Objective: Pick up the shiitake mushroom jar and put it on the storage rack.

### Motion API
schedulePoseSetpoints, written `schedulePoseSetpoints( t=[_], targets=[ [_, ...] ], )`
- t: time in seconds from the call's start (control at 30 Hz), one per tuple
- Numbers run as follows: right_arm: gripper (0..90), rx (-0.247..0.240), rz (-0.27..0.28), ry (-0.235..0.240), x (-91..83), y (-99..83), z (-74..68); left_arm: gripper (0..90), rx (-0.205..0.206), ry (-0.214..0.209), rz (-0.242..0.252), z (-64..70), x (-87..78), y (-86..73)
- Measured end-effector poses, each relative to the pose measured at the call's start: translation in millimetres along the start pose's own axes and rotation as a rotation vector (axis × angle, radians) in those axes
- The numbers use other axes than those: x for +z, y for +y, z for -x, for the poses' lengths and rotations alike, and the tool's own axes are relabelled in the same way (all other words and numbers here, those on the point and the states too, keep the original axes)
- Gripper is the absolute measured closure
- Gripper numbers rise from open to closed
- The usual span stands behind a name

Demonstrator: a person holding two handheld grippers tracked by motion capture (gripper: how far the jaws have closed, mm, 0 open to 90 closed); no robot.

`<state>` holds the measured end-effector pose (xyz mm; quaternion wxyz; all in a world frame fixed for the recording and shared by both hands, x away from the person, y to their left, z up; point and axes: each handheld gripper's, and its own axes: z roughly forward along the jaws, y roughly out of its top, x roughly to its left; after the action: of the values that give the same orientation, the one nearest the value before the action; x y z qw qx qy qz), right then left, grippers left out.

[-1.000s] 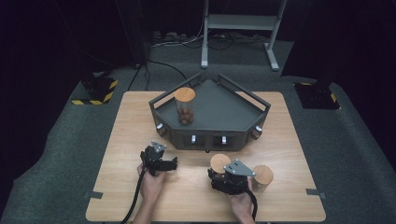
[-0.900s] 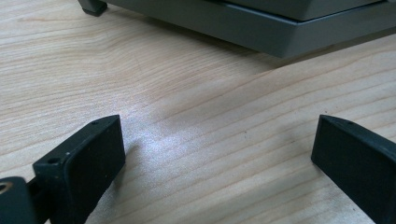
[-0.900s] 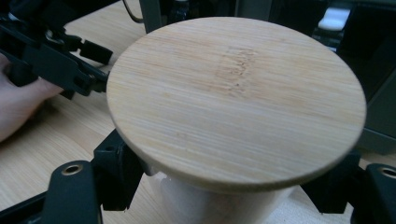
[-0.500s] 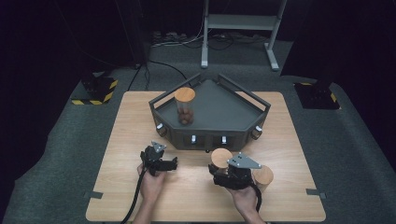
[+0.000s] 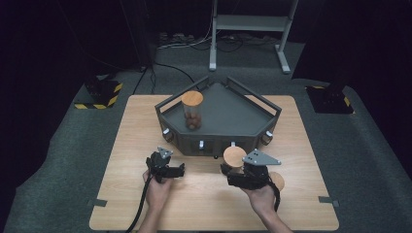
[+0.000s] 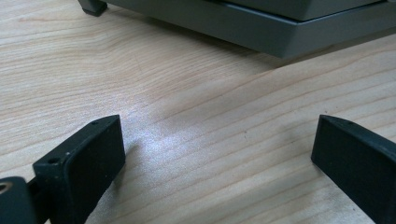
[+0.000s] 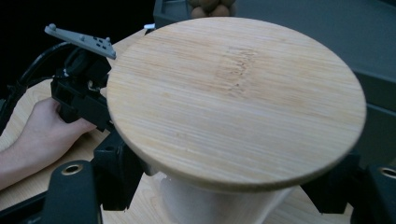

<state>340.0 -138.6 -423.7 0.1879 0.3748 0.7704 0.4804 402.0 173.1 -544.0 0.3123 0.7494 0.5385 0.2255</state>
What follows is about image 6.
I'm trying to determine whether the dark grey corner shelf rack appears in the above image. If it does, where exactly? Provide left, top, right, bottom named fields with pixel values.
left=78, top=0, right=396, bottom=60

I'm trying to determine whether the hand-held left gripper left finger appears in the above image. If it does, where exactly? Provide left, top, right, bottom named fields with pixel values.
left=32, top=114, right=126, bottom=224

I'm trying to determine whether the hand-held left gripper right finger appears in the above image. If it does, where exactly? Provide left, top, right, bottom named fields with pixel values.
left=311, top=114, right=396, bottom=224

